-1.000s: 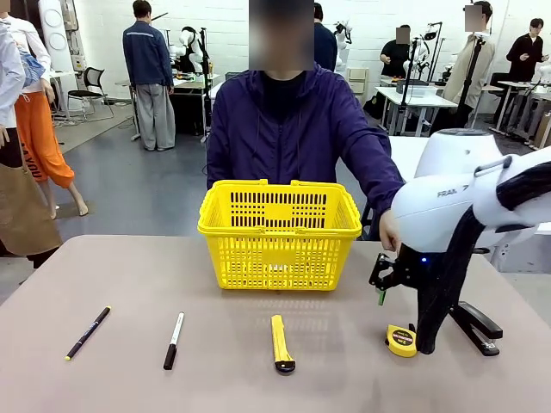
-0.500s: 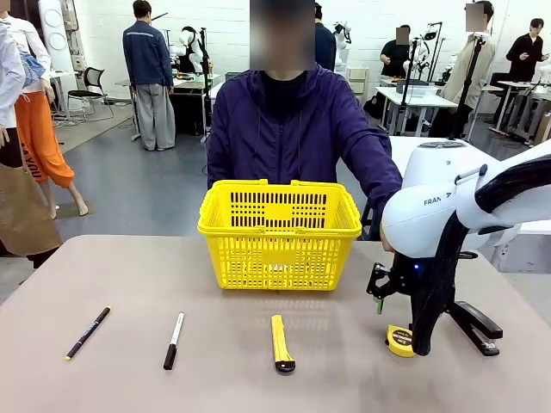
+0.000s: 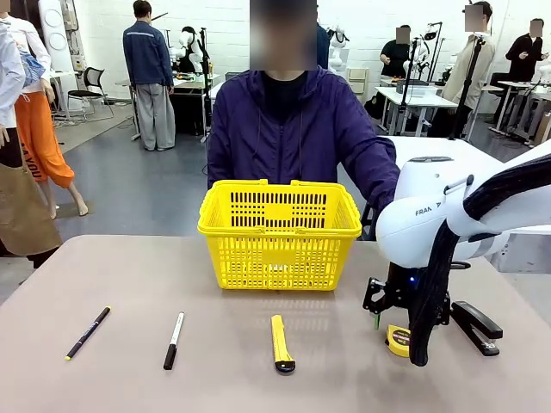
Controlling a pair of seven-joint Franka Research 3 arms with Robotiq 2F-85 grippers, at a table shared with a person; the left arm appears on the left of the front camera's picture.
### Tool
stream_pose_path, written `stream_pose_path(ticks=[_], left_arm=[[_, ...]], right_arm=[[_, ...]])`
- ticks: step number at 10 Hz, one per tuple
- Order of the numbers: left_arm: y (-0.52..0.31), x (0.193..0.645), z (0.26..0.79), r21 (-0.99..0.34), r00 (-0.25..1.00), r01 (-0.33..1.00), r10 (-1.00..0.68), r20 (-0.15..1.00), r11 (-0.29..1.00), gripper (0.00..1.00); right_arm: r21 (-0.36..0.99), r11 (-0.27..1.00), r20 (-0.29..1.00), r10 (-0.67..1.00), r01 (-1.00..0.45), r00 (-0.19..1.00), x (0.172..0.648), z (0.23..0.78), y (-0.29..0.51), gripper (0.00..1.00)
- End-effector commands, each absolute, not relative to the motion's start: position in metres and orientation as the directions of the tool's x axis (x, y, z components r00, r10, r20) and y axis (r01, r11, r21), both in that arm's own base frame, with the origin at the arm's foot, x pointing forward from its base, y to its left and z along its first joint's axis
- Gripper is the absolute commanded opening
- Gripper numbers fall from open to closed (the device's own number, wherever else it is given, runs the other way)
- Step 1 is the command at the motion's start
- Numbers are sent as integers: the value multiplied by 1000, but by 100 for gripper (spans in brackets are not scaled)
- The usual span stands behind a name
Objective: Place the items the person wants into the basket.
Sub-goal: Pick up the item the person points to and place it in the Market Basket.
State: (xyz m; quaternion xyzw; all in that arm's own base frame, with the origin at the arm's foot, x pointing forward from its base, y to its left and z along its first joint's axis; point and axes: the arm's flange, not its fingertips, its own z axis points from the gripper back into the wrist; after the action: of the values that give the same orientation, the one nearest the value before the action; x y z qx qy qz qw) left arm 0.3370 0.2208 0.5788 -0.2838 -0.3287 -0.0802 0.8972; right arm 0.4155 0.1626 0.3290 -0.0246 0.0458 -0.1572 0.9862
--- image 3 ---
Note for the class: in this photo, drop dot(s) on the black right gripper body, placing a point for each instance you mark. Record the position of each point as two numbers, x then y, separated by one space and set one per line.
400 288

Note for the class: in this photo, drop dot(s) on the yellow tape measure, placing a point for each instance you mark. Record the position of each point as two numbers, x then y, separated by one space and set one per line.
396 342

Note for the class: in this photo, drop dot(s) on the yellow utility knife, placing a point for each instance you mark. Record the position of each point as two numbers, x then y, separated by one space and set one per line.
280 340

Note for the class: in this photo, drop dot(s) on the black pen with yellow ends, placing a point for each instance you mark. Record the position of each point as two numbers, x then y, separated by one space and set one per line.
88 332

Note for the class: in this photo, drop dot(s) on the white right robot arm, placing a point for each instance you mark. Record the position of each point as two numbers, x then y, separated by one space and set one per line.
413 223

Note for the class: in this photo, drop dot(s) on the yellow plastic shopping basket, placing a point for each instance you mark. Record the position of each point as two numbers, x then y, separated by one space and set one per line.
280 256

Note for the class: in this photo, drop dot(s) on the person in purple jacket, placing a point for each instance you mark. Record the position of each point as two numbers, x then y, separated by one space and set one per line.
301 142

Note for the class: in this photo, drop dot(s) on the person in beige coat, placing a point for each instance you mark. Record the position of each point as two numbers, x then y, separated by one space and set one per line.
467 73

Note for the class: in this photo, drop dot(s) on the person in black t-shirt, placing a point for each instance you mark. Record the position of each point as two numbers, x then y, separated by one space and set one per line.
394 53

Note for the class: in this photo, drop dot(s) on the person in black clothes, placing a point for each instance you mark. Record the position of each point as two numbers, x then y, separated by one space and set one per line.
525 51

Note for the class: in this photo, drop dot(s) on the dark stool with backpack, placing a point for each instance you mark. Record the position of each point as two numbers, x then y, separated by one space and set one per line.
368 223

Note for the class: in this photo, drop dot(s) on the black stapler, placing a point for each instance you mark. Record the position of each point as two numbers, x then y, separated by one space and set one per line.
478 324

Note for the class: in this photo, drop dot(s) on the white background desk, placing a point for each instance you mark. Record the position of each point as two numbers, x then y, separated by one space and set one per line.
413 96

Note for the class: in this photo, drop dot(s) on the white marker with black cap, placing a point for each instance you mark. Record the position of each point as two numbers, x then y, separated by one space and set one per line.
174 340

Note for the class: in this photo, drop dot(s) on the white drawer cabinet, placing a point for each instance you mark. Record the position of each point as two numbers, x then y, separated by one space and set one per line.
357 84

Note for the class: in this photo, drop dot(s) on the thin black tripod stand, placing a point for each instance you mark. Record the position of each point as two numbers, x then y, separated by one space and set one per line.
409 77

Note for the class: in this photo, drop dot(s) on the tall black tripod stand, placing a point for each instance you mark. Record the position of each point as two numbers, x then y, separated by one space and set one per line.
467 86

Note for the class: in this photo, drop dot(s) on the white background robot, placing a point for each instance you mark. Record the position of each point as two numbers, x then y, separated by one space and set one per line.
338 47
188 43

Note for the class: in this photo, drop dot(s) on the man in blue jacket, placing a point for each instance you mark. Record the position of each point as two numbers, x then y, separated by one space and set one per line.
148 56

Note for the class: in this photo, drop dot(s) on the black office chair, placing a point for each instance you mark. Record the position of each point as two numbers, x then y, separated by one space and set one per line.
92 79

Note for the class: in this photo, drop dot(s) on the mannequin with orange pants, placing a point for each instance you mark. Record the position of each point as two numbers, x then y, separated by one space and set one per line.
39 137

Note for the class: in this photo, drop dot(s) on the white standing air conditioner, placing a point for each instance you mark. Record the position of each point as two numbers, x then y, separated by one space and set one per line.
53 26

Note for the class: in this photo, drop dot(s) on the black camera stand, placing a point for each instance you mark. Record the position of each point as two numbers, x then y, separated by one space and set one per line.
206 86

